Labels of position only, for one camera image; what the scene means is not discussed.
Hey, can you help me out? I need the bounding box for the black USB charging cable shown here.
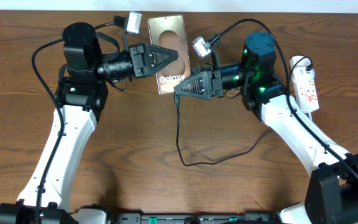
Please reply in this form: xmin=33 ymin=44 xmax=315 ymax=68
xmin=173 ymin=56 xmax=314 ymax=167

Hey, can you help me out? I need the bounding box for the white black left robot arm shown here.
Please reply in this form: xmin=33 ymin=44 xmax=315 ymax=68
xmin=0 ymin=22 xmax=178 ymax=223

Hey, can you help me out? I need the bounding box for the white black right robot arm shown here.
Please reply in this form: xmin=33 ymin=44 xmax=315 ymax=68
xmin=174 ymin=32 xmax=358 ymax=223

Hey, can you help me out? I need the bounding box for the white power strip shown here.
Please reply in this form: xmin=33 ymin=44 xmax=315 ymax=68
xmin=290 ymin=55 xmax=319 ymax=114

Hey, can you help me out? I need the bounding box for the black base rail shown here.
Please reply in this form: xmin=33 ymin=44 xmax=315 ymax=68
xmin=106 ymin=212 xmax=282 ymax=224

